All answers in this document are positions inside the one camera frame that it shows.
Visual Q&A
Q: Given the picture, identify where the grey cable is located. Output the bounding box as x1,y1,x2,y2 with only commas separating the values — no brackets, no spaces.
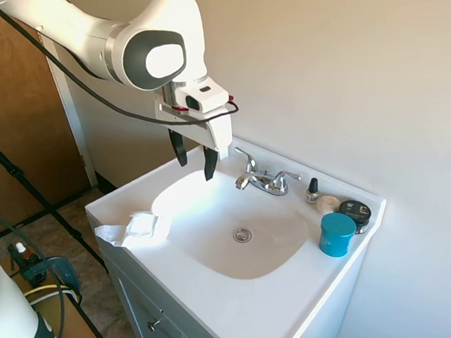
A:
0,198,74,338

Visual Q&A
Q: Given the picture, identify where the wooden base board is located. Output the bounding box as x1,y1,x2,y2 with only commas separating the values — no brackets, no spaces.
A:
3,244,124,338

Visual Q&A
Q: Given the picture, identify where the grey vanity cabinet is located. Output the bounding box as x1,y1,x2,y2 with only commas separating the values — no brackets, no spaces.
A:
95,225,235,338

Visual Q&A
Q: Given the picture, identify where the white door frame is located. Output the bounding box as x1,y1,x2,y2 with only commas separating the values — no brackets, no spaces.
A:
34,25,100,192

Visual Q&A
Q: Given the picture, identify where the white vanity sink top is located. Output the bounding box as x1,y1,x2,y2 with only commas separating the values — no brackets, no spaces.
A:
79,122,400,338

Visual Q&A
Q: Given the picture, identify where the white tissue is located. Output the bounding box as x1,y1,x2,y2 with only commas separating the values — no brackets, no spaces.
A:
92,207,175,253

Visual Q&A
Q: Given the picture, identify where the amber dropper bottle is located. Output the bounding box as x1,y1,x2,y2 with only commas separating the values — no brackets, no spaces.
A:
14,240,35,262

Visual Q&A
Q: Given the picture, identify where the black tripod leg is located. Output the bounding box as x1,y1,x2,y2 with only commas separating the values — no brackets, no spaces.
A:
0,104,112,285

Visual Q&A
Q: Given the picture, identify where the teal cosmetic jar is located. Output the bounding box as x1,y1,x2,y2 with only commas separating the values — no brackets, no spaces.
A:
316,210,360,259

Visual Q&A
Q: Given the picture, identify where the dark teal clamp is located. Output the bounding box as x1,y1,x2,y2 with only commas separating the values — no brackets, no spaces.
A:
6,238,83,304

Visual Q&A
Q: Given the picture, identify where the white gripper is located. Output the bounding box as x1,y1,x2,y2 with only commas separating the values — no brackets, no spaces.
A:
153,84,238,187

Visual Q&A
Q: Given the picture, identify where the chrome faucet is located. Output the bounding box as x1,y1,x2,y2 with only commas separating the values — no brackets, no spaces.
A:
231,141,305,201

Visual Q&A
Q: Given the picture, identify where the small black-capped bottle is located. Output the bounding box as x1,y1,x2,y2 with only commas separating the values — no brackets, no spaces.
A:
304,176,322,205

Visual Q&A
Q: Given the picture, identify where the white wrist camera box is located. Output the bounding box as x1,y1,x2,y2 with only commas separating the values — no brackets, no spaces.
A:
173,79,232,117

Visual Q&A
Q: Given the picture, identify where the yellow cable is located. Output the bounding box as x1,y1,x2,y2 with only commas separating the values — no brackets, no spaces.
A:
24,281,83,310

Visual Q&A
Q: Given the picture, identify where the chrome sink drain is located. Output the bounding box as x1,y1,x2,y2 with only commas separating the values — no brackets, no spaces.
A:
231,226,254,244

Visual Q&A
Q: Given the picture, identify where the black cosmetic jar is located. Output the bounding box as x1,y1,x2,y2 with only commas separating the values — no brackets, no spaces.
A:
338,198,374,236

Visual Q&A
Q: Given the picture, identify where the brown wooden door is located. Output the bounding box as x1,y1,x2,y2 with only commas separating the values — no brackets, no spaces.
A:
0,0,96,238

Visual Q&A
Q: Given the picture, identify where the white tape roll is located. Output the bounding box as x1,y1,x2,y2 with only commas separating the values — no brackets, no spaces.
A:
316,194,343,215

